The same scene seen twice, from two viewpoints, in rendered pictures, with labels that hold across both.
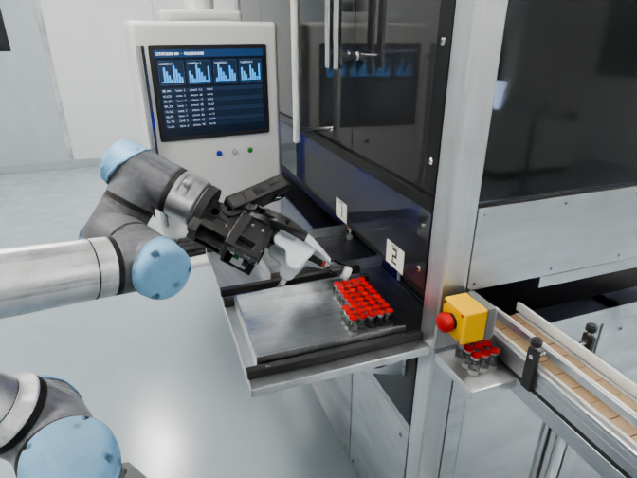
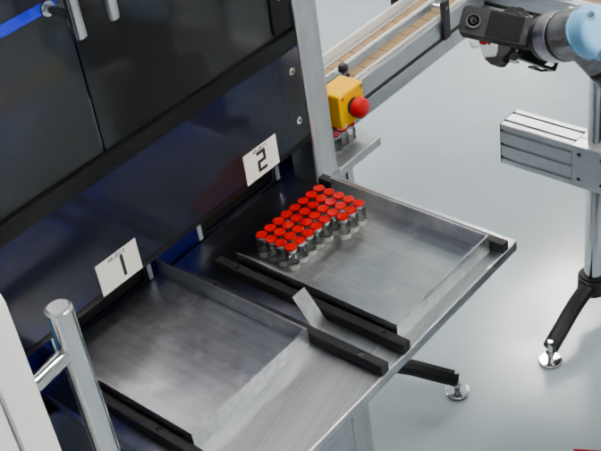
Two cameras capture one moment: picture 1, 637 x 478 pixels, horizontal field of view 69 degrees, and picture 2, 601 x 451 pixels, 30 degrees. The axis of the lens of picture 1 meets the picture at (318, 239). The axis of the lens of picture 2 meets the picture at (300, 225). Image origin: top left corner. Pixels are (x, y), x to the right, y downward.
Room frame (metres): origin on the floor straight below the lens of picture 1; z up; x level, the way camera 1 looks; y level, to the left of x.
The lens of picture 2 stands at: (1.66, 1.32, 2.08)
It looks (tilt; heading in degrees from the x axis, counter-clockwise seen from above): 37 degrees down; 245
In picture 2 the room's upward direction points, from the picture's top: 9 degrees counter-clockwise
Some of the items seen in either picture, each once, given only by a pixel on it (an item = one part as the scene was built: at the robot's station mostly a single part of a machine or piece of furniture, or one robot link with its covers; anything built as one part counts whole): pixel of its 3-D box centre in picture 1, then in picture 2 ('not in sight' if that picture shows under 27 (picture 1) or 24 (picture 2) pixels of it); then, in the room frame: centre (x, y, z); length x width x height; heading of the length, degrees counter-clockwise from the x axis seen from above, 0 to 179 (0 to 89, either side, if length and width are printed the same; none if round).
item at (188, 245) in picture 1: (227, 238); not in sight; (1.57, 0.34, 0.82); 0.40 x 0.14 x 0.02; 117
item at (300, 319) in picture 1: (315, 315); (361, 251); (0.94, 0.01, 0.90); 0.34 x 0.26 x 0.04; 109
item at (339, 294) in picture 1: (349, 306); (321, 232); (0.97, -0.07, 0.90); 0.18 x 0.02 x 0.05; 19
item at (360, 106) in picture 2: (446, 321); (357, 106); (0.77, -0.25, 0.99); 0.04 x 0.04 x 0.04; 20
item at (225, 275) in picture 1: (310, 288); (279, 312); (1.12, 0.02, 0.87); 0.70 x 0.48 x 0.02; 20
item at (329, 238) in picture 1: (313, 250); (174, 345); (1.30, 0.01, 0.90); 0.34 x 0.26 x 0.04; 110
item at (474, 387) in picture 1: (480, 367); (334, 146); (0.78, -0.34, 0.87); 0.14 x 0.13 x 0.02; 110
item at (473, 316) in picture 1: (466, 317); (338, 101); (0.78, -0.30, 1.00); 0.08 x 0.07 x 0.07; 110
